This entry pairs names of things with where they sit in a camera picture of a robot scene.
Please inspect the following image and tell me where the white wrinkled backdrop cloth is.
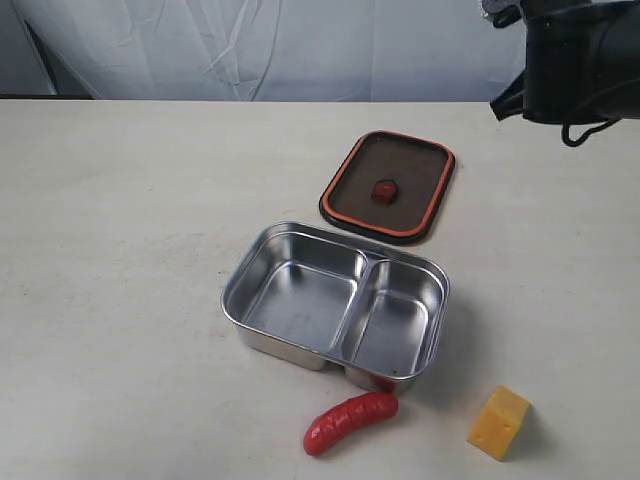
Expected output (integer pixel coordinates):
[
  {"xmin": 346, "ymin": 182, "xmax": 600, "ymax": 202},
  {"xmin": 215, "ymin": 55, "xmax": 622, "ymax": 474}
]
[{"xmin": 1, "ymin": 1, "xmax": 525, "ymax": 102}]

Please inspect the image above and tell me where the stainless steel two-compartment lunch box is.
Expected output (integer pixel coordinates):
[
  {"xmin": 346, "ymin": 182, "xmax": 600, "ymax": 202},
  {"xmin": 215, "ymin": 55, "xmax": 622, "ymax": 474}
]
[{"xmin": 221, "ymin": 222, "xmax": 451, "ymax": 395}]

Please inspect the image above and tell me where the red toy sausage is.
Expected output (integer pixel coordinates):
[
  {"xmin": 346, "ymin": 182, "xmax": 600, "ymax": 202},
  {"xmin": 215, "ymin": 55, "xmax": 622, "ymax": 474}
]
[{"xmin": 302, "ymin": 392, "xmax": 399, "ymax": 456}]

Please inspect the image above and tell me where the yellow toy cheese wedge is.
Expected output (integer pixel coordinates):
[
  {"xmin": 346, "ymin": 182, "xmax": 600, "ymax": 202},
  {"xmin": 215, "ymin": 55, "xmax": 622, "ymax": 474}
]
[{"xmin": 467, "ymin": 386, "xmax": 531, "ymax": 461}]

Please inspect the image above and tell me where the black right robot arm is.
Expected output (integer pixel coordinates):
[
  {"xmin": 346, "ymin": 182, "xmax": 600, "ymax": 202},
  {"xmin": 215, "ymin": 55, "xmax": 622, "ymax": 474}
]
[{"xmin": 480, "ymin": 1, "xmax": 639, "ymax": 126}]

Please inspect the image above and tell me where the smoked transparent lid orange seal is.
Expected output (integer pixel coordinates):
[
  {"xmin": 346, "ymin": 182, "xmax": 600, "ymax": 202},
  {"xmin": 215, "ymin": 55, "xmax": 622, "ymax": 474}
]
[{"xmin": 318, "ymin": 130, "xmax": 456, "ymax": 245}]

